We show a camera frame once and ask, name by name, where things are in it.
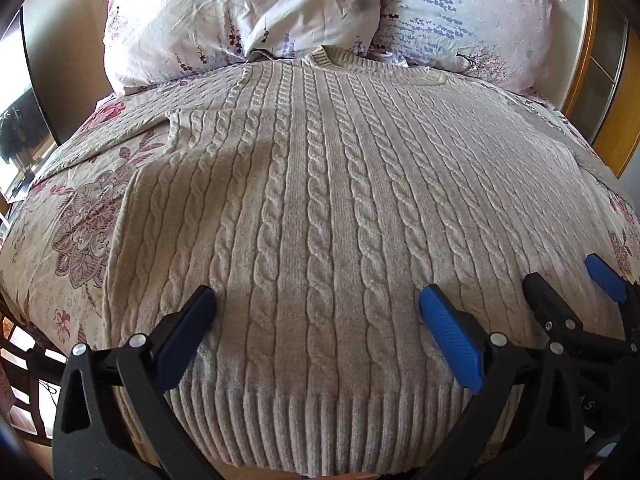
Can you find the floral bedspread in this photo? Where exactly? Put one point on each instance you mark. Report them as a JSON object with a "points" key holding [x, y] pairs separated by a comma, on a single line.
{"points": [[75, 240]]}

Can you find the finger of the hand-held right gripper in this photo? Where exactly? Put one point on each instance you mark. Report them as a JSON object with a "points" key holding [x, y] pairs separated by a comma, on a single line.
{"points": [[550, 302], [605, 277]]}

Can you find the pale blue lavender-print pillow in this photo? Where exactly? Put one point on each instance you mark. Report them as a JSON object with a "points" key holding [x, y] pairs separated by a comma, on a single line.
{"points": [[460, 10]]}

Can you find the dark wooden chair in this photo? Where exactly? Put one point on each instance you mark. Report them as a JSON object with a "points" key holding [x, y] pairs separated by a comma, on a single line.
{"points": [[35, 375]]}

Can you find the pink floral pillow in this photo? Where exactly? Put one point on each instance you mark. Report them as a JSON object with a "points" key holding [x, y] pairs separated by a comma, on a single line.
{"points": [[225, 15]]}

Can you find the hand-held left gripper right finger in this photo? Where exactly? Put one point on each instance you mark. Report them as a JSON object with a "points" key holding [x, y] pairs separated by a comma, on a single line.
{"points": [[450, 335]]}

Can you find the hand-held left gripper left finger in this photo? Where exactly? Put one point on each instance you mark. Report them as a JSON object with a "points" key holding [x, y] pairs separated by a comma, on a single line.
{"points": [[186, 329]]}

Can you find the dark television screen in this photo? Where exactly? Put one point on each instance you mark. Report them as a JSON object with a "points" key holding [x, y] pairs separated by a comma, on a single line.
{"points": [[22, 110]]}

